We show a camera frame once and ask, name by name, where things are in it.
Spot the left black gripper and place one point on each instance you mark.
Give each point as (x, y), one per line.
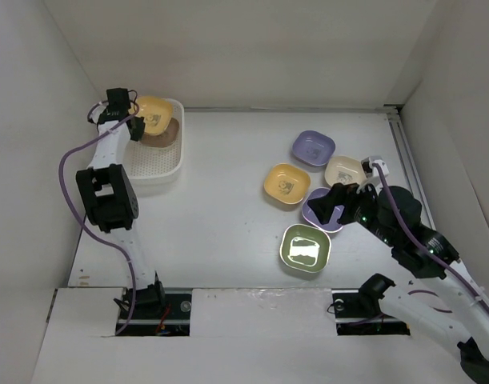
(139, 130)

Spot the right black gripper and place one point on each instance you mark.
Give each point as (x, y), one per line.
(341, 194)

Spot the cream plate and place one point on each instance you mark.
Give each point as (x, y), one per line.
(345, 170)

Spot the purple plate front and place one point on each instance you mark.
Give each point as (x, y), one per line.
(333, 226)

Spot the purple plate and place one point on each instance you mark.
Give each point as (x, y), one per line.
(333, 226)
(313, 148)

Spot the yellow plate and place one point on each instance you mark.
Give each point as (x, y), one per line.
(287, 184)
(152, 116)

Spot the brown plate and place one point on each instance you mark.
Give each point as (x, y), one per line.
(165, 139)

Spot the green plate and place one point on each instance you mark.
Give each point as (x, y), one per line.
(305, 248)

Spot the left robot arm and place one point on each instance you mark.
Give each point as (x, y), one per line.
(112, 205)

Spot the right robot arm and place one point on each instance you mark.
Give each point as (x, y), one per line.
(433, 261)

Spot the white perforated plastic bin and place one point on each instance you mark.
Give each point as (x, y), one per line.
(152, 170)

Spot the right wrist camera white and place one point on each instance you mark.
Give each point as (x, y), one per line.
(375, 170)

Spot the aluminium rail right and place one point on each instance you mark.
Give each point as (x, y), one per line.
(408, 163)

